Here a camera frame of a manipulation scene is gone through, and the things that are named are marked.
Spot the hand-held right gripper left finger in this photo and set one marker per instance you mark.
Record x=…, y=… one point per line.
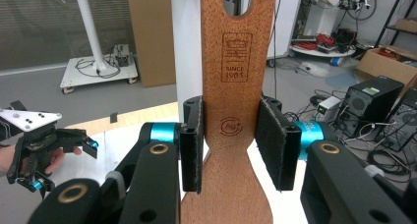
x=191, y=145

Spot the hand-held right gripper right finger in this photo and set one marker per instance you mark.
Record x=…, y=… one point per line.
x=278, y=148

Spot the wooden rice paddle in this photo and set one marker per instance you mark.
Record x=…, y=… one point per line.
x=232, y=96

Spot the white grid mat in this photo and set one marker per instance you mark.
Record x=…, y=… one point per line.
x=113, y=152

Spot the black tape piece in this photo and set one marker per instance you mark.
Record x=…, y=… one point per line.
x=113, y=117

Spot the white power supply box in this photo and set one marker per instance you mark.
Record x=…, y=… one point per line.
x=327, y=109

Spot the clear plastic bag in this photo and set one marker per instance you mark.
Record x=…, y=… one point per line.
x=311, y=69

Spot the blue cylinder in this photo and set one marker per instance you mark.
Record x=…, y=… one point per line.
x=336, y=61

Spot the black computer tower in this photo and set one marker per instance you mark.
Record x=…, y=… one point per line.
x=405, y=125
x=372, y=101

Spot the white round table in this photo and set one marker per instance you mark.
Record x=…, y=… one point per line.
x=323, y=52

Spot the white wheeled pole stand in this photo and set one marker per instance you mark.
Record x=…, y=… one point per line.
x=90, y=27

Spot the brown cardboard panel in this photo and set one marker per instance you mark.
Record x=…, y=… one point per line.
x=150, y=37

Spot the white panel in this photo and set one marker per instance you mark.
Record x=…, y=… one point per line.
x=286, y=21

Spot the open cardboard box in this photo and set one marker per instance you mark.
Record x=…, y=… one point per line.
x=387, y=67

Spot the black metal shelf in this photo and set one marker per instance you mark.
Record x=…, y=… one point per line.
x=391, y=8

